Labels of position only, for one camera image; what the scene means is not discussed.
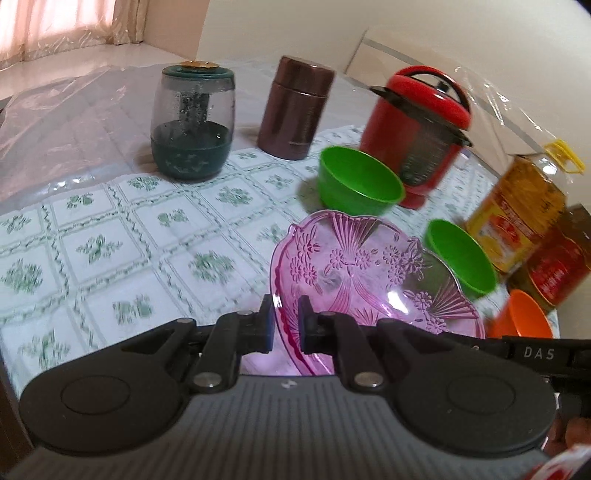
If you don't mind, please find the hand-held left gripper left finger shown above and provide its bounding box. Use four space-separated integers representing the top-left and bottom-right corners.
122 294 274 396

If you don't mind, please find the yellow cooking oil bottle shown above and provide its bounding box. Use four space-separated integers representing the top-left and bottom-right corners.
464 138 585 277

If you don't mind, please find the orange plastic bowl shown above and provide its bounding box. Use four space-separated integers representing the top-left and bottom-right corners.
487 290 555 340

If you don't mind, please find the pink curtain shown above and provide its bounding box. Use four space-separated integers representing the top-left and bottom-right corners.
0 0 209 63

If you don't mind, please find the green plastic bowl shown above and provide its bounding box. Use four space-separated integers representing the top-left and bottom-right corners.
318 145 406 217
424 218 499 298

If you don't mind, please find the pink glass plate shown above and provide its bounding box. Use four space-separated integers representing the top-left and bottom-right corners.
268 209 486 376

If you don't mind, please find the red electric pressure cooker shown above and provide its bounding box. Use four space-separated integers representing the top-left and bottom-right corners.
359 65 474 210

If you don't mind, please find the clear plastic sheet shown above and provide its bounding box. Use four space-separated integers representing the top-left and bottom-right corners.
0 64 370 214

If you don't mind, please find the person's right hand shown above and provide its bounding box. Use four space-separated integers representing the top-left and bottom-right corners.
545 413 591 457

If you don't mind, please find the red label oil bottle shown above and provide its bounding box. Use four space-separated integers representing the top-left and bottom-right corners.
505 203 591 315

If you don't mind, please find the green floral tablecloth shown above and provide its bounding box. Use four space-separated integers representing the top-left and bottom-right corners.
0 124 560 393

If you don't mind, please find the brown metal canister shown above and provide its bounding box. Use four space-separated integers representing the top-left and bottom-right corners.
256 55 336 161

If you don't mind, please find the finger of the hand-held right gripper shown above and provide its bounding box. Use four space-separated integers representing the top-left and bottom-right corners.
466 337 506 361

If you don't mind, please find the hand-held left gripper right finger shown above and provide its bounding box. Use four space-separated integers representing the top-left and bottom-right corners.
298 295 468 393

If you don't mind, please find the green glass jar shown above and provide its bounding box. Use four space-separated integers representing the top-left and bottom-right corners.
150 60 236 182

